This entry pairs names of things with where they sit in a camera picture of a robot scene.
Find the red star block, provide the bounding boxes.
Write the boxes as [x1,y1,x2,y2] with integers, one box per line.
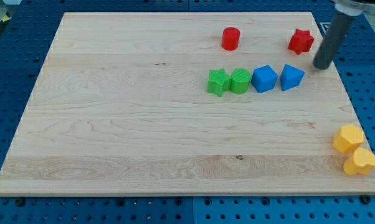
[288,29,315,55]

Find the blue cube block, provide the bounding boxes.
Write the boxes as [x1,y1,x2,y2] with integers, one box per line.
[250,65,278,93]

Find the green star block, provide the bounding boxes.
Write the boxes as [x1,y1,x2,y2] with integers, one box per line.
[207,68,232,97]

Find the yellow heart block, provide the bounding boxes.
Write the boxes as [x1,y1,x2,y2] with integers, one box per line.
[343,147,375,175]

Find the green cylinder block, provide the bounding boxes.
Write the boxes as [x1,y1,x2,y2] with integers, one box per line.
[230,68,252,94]

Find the blue triangle block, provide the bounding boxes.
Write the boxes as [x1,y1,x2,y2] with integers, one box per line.
[280,64,305,91]

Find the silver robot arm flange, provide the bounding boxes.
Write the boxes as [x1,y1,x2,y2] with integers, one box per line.
[331,0,375,16]

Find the light wooden board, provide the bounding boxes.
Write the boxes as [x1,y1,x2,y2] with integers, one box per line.
[0,12,375,197]

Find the yellow hexagon block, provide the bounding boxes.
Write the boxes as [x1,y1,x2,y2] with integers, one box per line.
[332,124,364,154]

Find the red cylinder block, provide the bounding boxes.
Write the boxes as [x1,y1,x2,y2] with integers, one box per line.
[221,27,240,51]

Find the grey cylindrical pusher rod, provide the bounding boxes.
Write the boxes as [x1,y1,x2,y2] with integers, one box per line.
[313,11,355,70]

